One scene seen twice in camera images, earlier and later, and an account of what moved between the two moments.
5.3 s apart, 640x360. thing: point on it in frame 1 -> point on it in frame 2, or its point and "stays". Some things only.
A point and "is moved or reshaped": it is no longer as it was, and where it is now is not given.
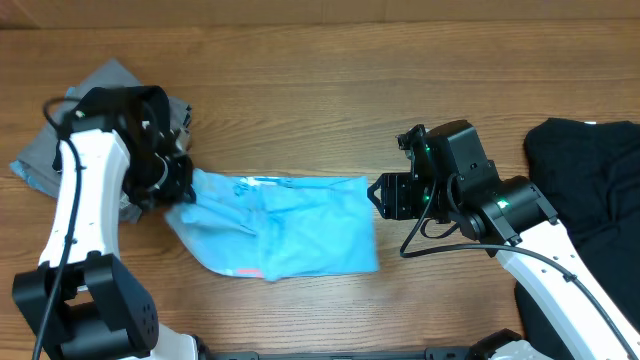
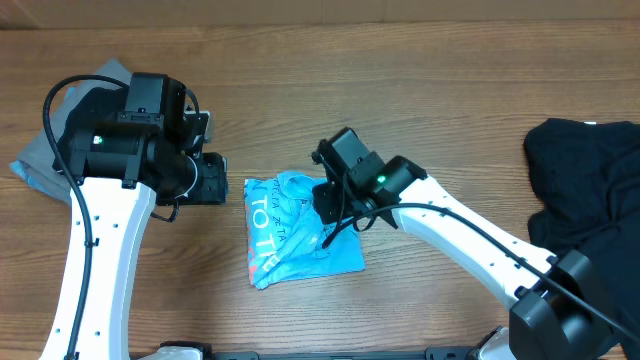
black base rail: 440,353 stays
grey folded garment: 37,164 stays
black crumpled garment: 588,175 stays
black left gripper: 181,192 -> 213,191
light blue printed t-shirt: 272,227 is moved or reshaped
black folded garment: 143,110 stays
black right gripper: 397,194 -> 327,206
